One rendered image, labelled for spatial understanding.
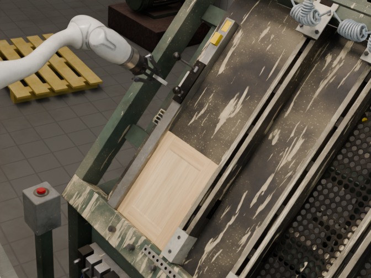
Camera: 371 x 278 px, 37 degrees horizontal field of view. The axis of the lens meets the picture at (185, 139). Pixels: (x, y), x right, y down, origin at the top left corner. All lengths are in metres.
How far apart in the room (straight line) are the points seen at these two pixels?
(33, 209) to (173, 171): 0.62
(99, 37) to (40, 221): 0.89
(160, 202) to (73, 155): 2.09
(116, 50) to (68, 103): 2.99
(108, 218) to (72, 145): 2.08
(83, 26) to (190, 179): 0.73
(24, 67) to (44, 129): 2.77
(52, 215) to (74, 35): 0.82
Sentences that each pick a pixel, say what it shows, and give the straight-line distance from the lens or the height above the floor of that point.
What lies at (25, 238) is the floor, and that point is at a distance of 3.65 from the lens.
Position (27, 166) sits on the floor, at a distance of 4.24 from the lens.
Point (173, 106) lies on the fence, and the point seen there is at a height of 1.30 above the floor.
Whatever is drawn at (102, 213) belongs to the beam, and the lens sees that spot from 2.45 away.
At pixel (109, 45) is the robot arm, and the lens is 2.04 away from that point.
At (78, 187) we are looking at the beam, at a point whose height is 0.88.
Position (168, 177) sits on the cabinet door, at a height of 1.08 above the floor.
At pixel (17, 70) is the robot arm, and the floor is 1.63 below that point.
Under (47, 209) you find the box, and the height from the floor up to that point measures 0.88.
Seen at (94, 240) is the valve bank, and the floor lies 0.74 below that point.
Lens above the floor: 2.47
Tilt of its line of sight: 32 degrees down
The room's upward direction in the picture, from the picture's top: 7 degrees clockwise
